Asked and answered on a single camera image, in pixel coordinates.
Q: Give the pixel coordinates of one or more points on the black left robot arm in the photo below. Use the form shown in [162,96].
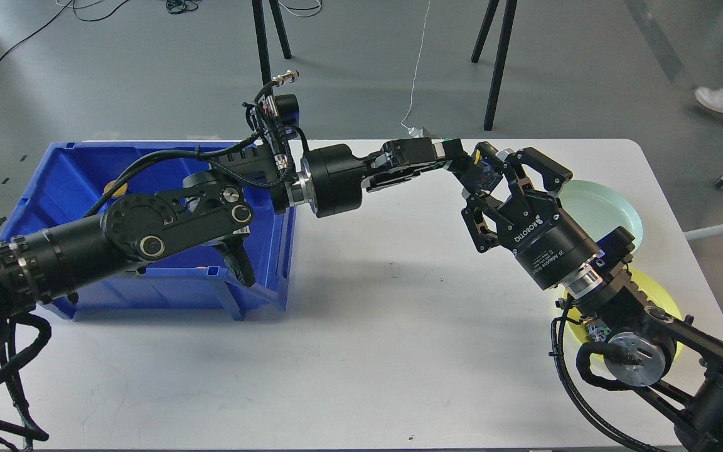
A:
[174,200]

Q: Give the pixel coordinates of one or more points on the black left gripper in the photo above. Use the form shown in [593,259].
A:
[337,176]

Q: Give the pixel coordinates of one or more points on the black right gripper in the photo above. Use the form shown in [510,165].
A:
[537,235]

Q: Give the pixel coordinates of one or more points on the yellow plate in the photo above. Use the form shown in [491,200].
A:
[656,294]

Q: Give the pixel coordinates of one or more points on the pale green plate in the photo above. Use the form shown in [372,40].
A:
[599,209]

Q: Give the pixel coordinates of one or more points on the black stand legs right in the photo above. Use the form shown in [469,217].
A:
[506,29]

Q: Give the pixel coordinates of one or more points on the blue plastic bin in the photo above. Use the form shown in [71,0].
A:
[72,176]

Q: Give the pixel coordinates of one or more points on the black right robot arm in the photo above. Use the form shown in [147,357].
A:
[669,363]

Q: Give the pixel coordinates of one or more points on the green push button top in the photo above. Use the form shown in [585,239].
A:
[487,168]

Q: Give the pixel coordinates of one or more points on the yellow push button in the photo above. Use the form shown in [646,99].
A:
[115,193]
[597,331]

